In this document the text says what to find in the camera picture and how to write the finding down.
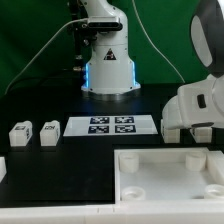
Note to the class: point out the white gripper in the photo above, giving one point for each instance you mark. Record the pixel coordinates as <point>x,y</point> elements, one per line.
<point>200,104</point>

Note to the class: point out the white square tabletop part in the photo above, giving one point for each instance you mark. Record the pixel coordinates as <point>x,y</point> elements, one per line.
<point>162,174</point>

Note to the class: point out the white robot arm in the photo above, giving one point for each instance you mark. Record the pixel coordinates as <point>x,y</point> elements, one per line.
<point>110,71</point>

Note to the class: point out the white obstacle block right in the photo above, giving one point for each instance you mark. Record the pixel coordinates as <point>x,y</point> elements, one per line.
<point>215,166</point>

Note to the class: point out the white obstacle block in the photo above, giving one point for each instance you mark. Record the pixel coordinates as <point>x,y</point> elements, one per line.
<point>215,166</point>
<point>3,169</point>

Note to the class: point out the white marker base sheet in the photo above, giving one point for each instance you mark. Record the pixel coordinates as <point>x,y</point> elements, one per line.
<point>110,126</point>

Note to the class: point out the white obstacle block left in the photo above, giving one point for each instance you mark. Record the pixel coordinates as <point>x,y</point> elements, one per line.
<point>3,169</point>

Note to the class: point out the white front rail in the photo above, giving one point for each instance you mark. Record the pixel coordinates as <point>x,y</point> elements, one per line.
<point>182,212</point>

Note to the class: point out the dark camera on base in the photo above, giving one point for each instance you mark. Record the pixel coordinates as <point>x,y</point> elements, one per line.
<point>103,23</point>

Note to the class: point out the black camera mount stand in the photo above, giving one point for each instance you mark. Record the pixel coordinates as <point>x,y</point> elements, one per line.
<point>78,13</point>

